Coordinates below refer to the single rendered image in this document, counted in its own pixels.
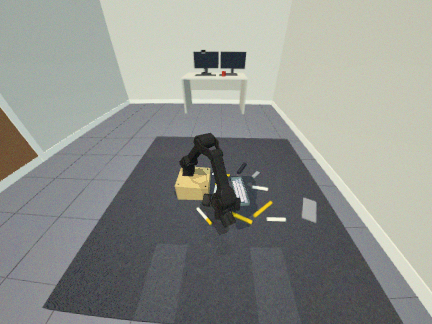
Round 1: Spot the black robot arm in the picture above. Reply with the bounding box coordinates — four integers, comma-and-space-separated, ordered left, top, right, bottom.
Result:
179, 133, 237, 228

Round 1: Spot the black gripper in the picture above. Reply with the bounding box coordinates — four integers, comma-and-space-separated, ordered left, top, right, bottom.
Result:
202, 194, 241, 211

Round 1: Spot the keyboard with white letter keys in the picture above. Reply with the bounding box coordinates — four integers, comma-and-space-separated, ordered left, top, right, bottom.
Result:
231, 177, 250, 207

